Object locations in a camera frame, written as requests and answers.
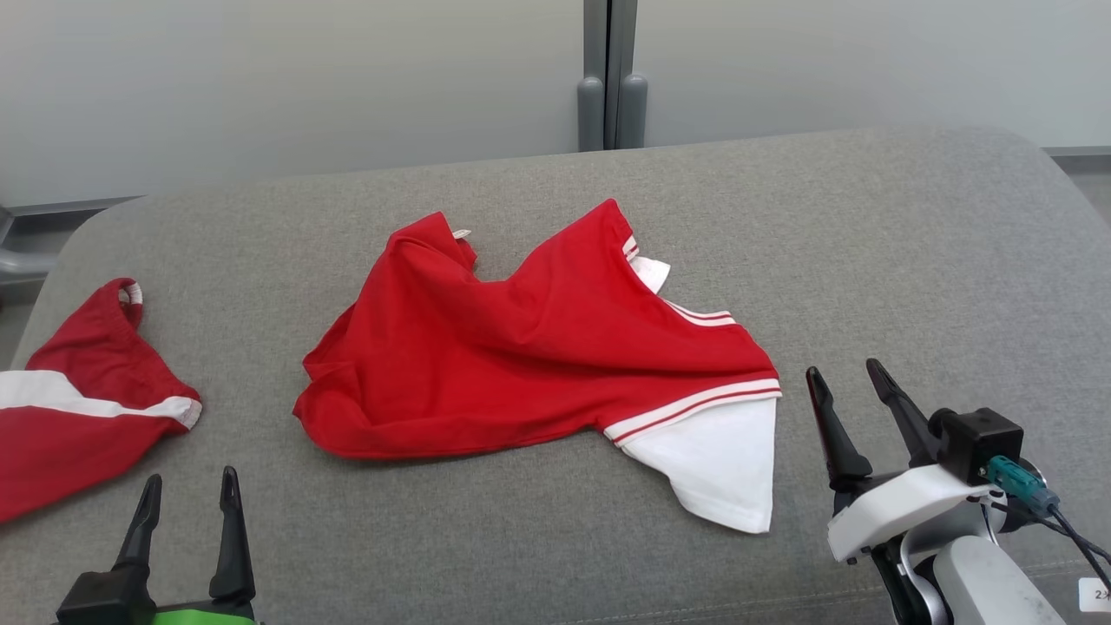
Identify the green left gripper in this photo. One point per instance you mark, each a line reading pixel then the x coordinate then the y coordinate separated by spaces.
pixel 204 618

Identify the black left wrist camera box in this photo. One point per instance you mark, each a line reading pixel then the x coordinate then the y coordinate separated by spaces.
pixel 104 599

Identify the grey metal frame leg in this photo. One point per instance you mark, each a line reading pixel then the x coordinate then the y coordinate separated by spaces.
pixel 22 262

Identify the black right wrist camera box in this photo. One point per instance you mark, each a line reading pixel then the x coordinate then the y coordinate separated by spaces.
pixel 981 443

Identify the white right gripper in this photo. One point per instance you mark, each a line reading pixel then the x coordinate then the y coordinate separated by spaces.
pixel 894 508

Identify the grey partition post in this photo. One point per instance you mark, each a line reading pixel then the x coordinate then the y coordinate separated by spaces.
pixel 612 87

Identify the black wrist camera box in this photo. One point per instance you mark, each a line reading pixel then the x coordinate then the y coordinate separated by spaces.
pixel 981 443
pixel 104 599

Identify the red Bulls basketball jersey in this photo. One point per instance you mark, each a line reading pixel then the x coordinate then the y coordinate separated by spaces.
pixel 521 356

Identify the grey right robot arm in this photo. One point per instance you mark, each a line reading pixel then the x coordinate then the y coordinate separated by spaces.
pixel 989 582

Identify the red shorts with white stripe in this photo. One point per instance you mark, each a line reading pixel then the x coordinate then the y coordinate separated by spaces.
pixel 78 434

